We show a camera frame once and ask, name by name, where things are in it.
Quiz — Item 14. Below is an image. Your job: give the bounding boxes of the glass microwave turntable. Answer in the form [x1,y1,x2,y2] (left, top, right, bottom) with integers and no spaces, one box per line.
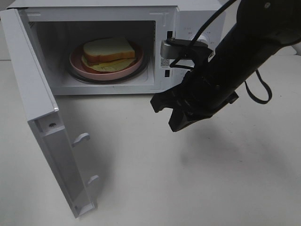
[64,42,149,84]

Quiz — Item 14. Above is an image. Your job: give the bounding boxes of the white microwave oven body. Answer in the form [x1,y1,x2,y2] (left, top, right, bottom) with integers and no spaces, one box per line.
[1,0,221,97]

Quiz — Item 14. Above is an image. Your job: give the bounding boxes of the pink round plate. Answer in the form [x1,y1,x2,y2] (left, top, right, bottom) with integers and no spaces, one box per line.
[69,37,144,82]

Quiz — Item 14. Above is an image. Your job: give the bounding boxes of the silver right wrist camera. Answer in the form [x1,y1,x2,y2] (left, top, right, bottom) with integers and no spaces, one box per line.
[157,31,213,60]

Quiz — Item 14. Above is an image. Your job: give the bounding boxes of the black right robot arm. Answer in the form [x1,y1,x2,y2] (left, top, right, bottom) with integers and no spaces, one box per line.
[150,0,301,132]

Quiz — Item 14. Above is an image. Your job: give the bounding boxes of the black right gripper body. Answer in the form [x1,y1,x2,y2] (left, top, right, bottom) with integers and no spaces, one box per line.
[178,71,239,119]

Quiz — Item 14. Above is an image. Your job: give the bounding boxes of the upper white power knob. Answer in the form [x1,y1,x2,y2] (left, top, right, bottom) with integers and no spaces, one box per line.
[198,34,210,46]

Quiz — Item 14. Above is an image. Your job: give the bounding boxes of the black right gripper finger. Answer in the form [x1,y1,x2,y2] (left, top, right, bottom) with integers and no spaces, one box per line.
[168,107,209,132]
[150,84,185,113]

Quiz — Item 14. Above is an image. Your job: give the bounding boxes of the sandwich with lettuce and cheese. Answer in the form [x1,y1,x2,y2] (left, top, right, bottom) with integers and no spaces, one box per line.
[81,37,136,73]

